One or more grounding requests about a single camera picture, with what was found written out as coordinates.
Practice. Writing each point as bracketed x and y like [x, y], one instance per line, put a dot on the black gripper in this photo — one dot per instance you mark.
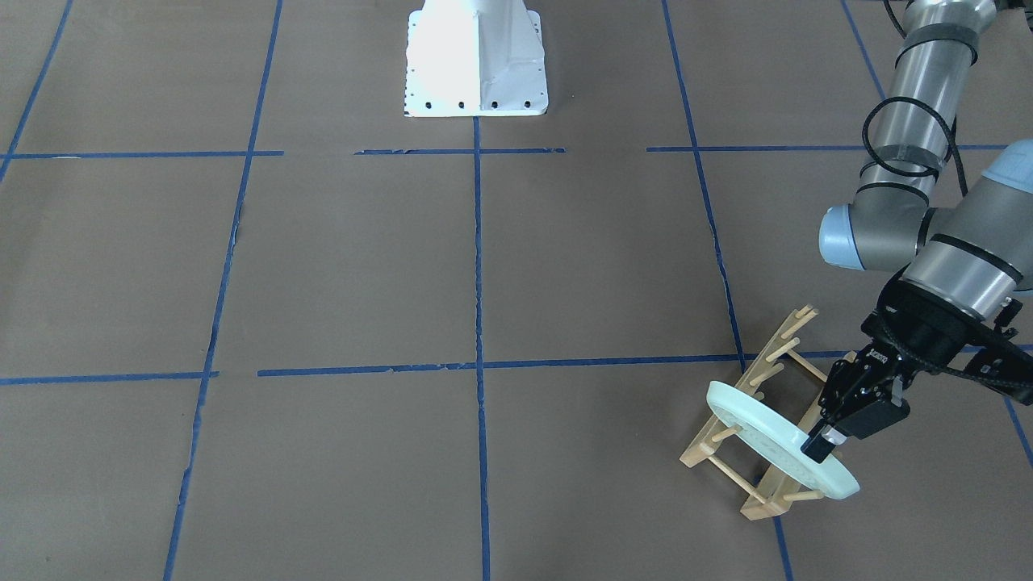
[910, 321]

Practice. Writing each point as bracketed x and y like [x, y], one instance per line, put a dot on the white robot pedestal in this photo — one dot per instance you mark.
[475, 59]

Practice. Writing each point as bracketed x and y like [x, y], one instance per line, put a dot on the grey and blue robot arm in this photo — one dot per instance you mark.
[959, 256]

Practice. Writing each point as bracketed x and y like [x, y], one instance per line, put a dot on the light green plate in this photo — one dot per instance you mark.
[778, 441]

